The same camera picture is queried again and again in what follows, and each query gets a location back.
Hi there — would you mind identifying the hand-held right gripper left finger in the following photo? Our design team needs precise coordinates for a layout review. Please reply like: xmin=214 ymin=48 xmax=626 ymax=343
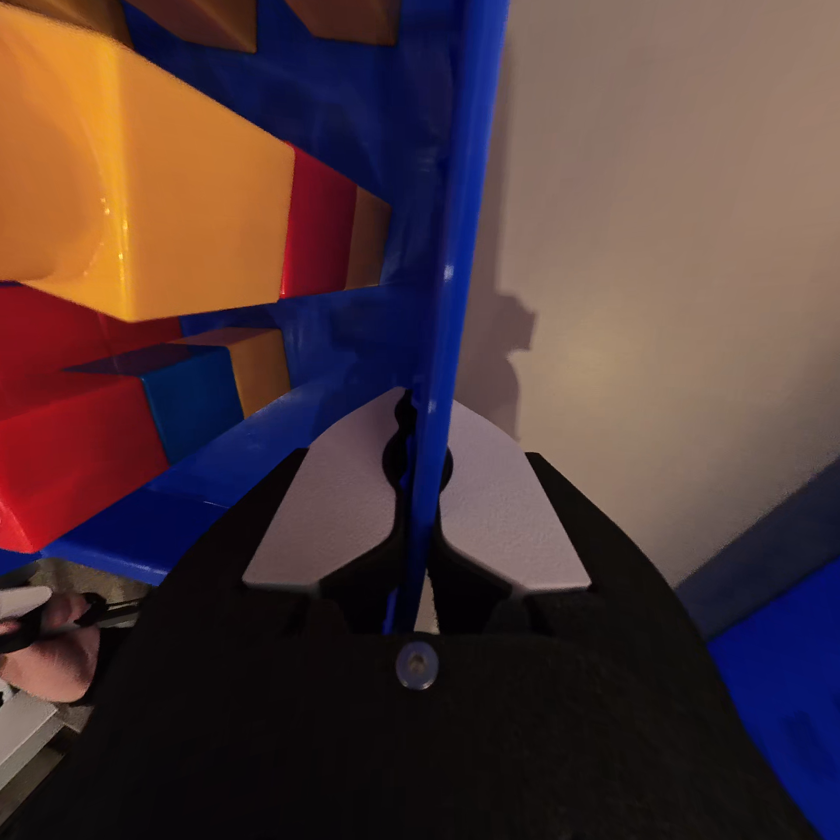
xmin=242 ymin=387 xmax=416 ymax=601

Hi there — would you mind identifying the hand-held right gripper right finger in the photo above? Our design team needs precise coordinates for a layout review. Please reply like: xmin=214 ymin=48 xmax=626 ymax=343
xmin=430 ymin=400 xmax=592 ymax=599

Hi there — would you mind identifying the blue plastic block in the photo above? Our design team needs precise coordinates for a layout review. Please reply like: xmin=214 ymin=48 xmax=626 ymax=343
xmin=69 ymin=344 xmax=245 ymax=463

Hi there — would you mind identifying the blue plastic bin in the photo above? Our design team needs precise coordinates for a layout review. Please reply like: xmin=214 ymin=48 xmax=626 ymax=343
xmin=0 ymin=0 xmax=511 ymax=636
xmin=676 ymin=459 xmax=840 ymax=840

